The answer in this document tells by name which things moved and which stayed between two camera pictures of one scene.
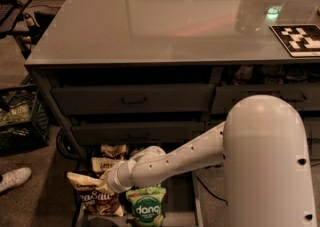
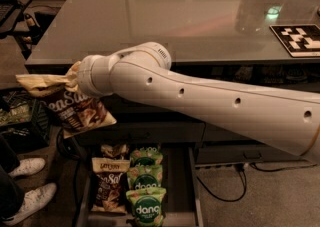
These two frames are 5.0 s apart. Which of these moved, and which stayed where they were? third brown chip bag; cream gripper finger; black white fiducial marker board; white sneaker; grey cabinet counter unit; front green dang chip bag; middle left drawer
Moved: cream gripper finger; white sneaker
Stayed: third brown chip bag; grey cabinet counter unit; front green dang chip bag; black white fiducial marker board; middle left drawer
